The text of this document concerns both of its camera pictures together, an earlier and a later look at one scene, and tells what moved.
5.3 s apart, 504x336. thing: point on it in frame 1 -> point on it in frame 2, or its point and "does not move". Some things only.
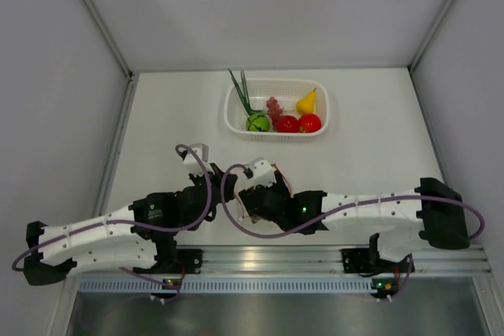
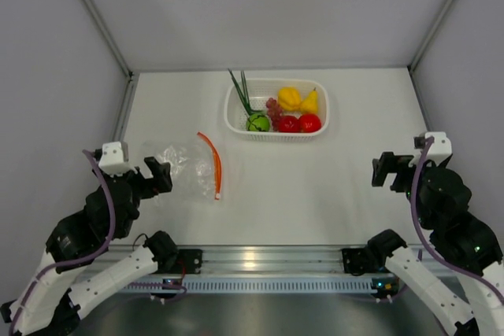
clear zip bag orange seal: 241,211 -> 197,175
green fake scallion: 243,94 does not move
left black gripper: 229,186 -> 159,183
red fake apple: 309,123 does not move
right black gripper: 279,186 -> 388,162
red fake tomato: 287,123 does not move
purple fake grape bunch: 274,111 does not move
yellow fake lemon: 307,105 does not move
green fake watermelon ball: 257,122 does not move
